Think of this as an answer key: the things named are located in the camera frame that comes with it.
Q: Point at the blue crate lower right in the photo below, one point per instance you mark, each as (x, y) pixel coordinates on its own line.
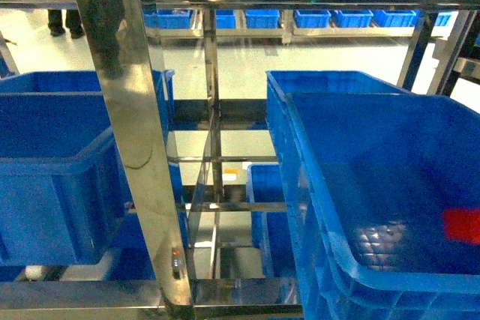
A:
(270, 232)

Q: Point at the blue crate shelf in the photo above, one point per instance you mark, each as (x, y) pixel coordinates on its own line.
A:
(61, 195)
(366, 179)

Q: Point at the stainless steel shelf rack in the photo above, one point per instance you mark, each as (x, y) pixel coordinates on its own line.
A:
(118, 45)

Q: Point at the red toy block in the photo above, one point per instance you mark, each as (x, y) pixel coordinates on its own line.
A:
(462, 225)

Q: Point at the person in dark clothes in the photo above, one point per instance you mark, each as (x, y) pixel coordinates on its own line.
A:
(72, 21)

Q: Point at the blue crate right middle shelf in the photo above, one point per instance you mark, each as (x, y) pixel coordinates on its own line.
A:
(366, 179)

